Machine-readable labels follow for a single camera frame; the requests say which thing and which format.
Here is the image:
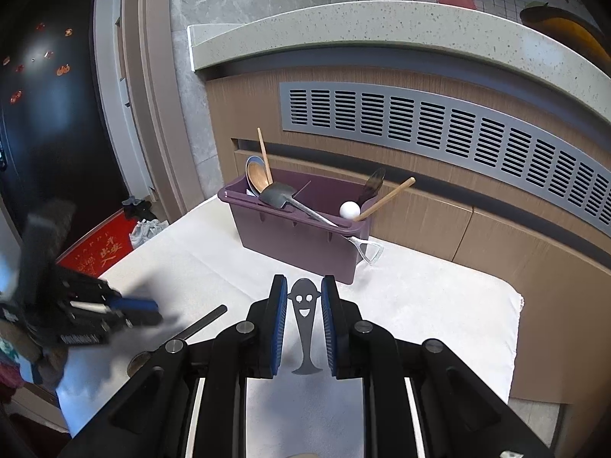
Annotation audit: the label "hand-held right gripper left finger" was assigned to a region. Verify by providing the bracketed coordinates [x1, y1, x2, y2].
[57, 274, 289, 458]

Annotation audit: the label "dark door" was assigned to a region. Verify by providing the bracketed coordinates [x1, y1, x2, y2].
[0, 0, 127, 258]

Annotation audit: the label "shovel shaped metal spoon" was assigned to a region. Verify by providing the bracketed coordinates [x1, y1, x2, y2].
[259, 182, 385, 267]

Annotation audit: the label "flat black handled spoon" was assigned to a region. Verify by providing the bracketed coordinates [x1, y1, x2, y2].
[127, 304, 229, 379]

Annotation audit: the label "red doormat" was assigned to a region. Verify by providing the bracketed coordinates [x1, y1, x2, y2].
[55, 207, 140, 278]

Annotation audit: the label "black shoes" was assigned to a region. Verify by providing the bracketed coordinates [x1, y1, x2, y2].
[121, 195, 154, 221]

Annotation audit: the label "blue spoon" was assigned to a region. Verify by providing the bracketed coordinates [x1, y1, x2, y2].
[245, 155, 268, 197]

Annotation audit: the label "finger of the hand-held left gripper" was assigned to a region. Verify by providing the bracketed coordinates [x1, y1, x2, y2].
[121, 311, 164, 330]
[111, 295, 159, 314]

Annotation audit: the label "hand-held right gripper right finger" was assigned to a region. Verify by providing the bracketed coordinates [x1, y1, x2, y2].
[320, 274, 557, 458]

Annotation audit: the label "wooden cabinet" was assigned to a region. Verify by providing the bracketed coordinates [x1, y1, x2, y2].
[205, 64, 611, 408]

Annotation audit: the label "white shoes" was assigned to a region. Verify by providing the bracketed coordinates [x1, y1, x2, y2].
[129, 218, 164, 250]

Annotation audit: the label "purple utensil caddy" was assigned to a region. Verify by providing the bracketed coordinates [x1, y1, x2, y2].
[217, 168, 379, 284]

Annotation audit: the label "wooden chopstick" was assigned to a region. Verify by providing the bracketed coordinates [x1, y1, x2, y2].
[353, 177, 416, 223]

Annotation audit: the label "speckled stone countertop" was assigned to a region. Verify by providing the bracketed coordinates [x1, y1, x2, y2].
[187, 1, 611, 122]

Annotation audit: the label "wooden spoon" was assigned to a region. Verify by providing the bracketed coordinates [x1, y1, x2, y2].
[248, 127, 276, 195]

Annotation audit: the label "grey vent grille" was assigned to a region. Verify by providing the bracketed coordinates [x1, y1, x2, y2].
[279, 81, 611, 238]

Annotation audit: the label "dark brown translucent spoon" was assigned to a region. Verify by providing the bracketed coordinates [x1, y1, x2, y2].
[356, 167, 387, 206]

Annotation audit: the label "door frame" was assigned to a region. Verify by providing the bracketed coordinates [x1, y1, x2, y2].
[93, 0, 213, 223]

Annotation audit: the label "white table cloth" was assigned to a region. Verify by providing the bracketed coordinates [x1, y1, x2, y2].
[55, 198, 526, 458]

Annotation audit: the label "red door magnets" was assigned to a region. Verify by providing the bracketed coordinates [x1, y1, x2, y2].
[2, 21, 76, 104]

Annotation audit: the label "dark smiley face utensil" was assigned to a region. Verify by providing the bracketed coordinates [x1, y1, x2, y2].
[291, 277, 322, 376]

